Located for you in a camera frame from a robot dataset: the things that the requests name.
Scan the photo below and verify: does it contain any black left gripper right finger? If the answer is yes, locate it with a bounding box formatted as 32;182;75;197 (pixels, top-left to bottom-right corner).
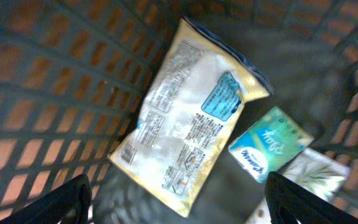
265;172;358;224

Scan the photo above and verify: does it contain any white snack bag gold trim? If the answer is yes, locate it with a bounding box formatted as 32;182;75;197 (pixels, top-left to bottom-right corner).
110;18;274;218

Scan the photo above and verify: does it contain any teal tissue pack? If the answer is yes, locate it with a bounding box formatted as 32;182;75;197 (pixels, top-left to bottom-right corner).
228;106;314;183

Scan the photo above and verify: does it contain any grey plastic mesh basket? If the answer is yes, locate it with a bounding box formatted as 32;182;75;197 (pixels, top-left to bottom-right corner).
0;0;358;223

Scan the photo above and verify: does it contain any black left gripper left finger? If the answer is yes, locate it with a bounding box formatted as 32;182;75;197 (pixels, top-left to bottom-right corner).
0;174;91;224

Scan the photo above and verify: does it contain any white Pantene tube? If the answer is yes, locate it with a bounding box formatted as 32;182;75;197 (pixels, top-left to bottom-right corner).
244;147;351;224

